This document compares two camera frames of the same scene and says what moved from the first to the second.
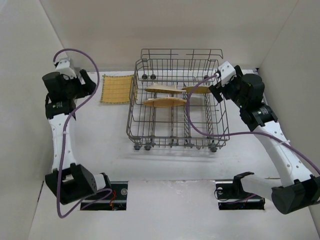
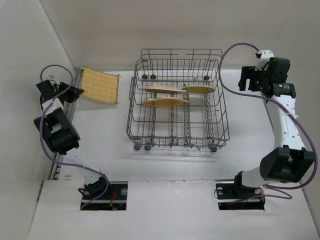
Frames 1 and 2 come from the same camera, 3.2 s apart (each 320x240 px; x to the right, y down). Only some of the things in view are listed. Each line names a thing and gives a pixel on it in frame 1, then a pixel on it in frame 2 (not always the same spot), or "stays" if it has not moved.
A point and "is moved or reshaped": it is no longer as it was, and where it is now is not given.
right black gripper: [217, 90] -> [246, 77]
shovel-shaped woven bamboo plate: [160, 88] stays
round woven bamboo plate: [197, 89] stays
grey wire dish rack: [171, 105] stays
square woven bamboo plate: [164, 102] stays
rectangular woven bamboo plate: [119, 89] is moved or reshaped
